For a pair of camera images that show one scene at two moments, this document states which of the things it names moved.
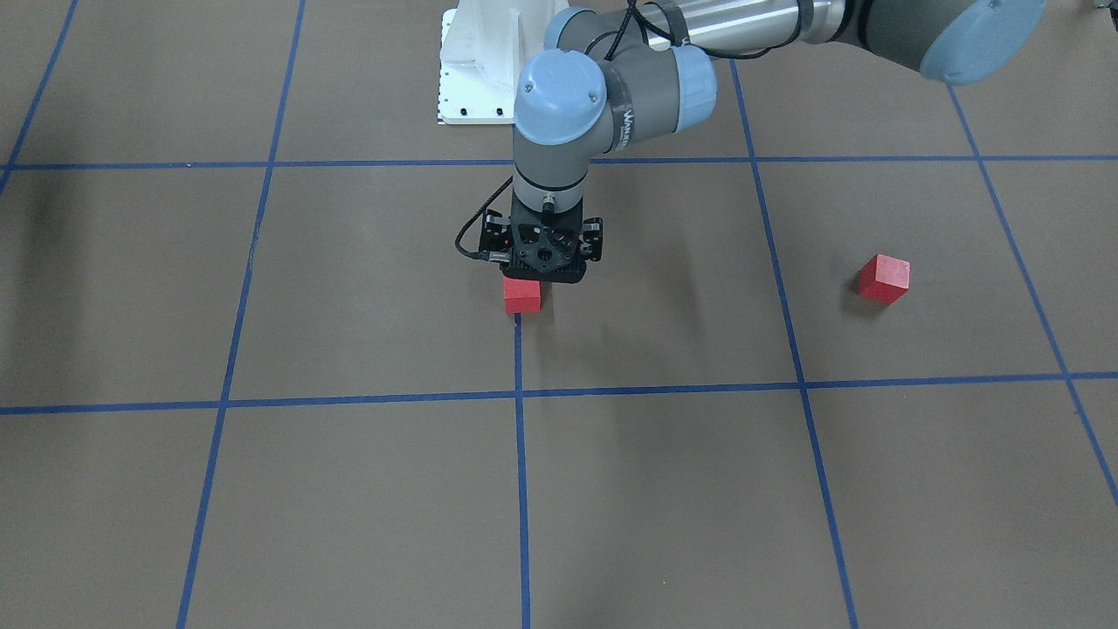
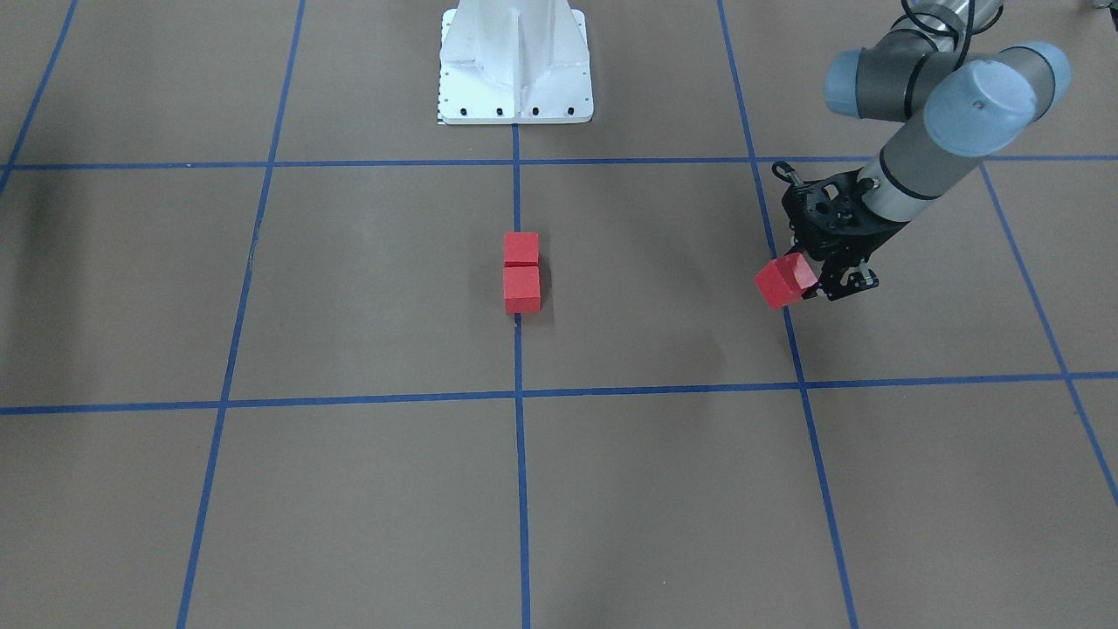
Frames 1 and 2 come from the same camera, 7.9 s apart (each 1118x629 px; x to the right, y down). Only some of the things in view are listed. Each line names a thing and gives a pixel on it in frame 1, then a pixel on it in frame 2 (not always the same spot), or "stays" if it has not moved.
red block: (883, 279) -> (782, 281)
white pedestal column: (485, 47) stays
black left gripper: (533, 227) -> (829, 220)
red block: (521, 295) stays
